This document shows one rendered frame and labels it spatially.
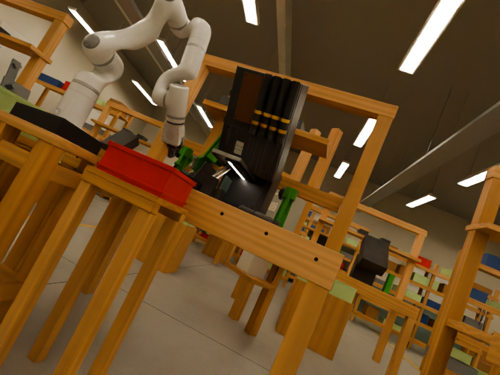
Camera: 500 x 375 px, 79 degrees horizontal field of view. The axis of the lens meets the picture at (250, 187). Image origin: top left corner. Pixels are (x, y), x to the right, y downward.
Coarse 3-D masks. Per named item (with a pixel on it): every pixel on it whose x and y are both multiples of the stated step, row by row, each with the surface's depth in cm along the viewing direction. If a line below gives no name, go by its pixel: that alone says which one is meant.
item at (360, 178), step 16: (192, 80) 232; (192, 96) 233; (384, 128) 191; (160, 144) 224; (208, 144) 215; (368, 144) 190; (160, 160) 227; (368, 160) 188; (368, 176) 185; (352, 192) 185; (352, 208) 183; (336, 224) 182; (336, 240) 180
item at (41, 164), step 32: (0, 128) 119; (0, 160) 123; (32, 160) 113; (32, 192) 114; (64, 192) 136; (0, 224) 109; (0, 256) 112; (32, 256) 131; (0, 288) 119; (0, 320) 126
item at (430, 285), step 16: (400, 272) 795; (416, 272) 789; (432, 272) 775; (448, 272) 785; (432, 288) 775; (480, 288) 766; (368, 304) 793; (416, 304) 764; (432, 304) 767; (352, 320) 777; (368, 320) 769; (384, 320) 774; (432, 320) 774; (464, 320) 752; (480, 320) 741; (464, 352) 774; (480, 352) 726
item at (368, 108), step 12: (204, 60) 235; (216, 60) 232; (228, 60) 230; (216, 72) 238; (228, 72) 229; (264, 72) 220; (312, 84) 209; (312, 96) 208; (324, 96) 205; (336, 96) 203; (348, 96) 201; (360, 96) 200; (336, 108) 209; (348, 108) 203; (360, 108) 198; (372, 108) 196; (384, 108) 194; (396, 108) 192
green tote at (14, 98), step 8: (0, 88) 145; (0, 96) 146; (8, 96) 149; (16, 96) 151; (0, 104) 147; (8, 104) 150; (32, 104) 158; (8, 112) 151; (48, 112) 166; (32, 136) 163
